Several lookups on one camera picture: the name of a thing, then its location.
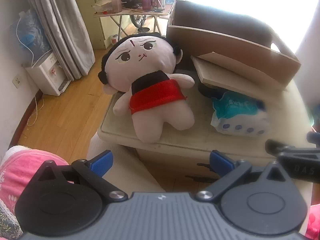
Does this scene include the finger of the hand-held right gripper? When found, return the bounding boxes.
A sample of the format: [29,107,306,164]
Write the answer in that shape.
[307,131,320,146]
[265,139,297,157]

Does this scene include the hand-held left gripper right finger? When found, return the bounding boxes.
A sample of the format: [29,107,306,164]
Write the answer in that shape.
[196,150,294,203]

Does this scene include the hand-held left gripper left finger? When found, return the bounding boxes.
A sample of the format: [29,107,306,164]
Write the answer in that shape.
[30,150,129,203]

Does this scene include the plush doll with red dress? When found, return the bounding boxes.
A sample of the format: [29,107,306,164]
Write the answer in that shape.
[98,31,196,143]

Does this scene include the brown cardboard box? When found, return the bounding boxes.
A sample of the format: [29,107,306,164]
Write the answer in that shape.
[166,0,302,92]

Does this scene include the blue and white tissue pack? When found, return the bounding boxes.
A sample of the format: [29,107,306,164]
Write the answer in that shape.
[210,91,271,137]

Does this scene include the pink floral clothing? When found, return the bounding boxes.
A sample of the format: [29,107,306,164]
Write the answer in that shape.
[0,145,71,240]

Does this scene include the brown covered book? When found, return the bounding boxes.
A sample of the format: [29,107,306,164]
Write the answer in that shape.
[191,52,290,92]

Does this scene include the white water dispenser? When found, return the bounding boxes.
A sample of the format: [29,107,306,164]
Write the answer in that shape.
[25,51,72,97]

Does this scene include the grey curtain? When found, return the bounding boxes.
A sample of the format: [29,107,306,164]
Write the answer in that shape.
[21,0,96,81]

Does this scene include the bicycle wheel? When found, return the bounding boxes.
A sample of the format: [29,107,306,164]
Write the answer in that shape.
[129,12,148,28]

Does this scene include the folding table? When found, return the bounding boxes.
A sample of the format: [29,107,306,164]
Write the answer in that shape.
[92,0,181,48]

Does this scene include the pale green cabinet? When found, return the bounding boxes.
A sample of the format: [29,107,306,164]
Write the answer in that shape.
[69,0,133,51]

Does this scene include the pink cup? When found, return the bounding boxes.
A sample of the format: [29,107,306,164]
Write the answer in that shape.
[110,0,123,13]

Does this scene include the yellow floor cable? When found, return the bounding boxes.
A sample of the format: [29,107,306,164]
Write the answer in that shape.
[27,95,46,127]

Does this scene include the white wall outlet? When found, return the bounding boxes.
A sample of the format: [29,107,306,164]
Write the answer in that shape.
[12,73,24,89]

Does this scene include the white cable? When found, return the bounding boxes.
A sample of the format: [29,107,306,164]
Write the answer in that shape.
[16,17,42,68]

